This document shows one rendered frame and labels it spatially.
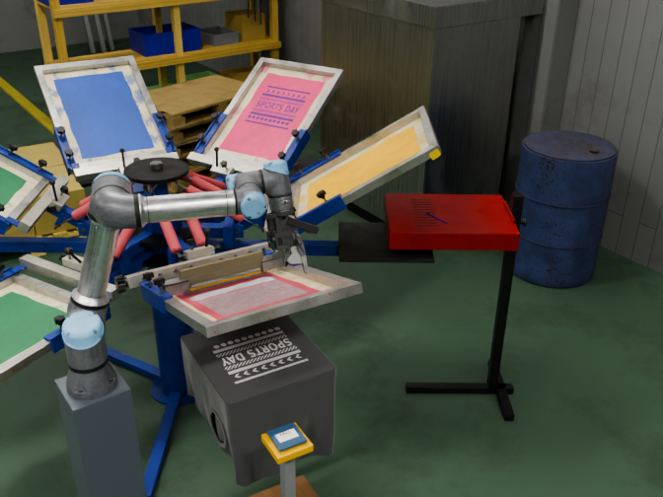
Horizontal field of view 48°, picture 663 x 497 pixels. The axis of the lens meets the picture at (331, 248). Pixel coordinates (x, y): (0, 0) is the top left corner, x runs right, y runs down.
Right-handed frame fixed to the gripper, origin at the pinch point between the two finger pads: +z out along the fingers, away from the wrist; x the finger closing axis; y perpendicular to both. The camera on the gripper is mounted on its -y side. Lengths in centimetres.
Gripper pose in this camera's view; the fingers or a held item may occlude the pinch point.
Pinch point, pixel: (297, 270)
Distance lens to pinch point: 236.3
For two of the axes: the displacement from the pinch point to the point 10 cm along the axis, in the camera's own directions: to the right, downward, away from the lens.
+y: -8.7, 2.2, -4.4
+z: 1.3, 9.7, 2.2
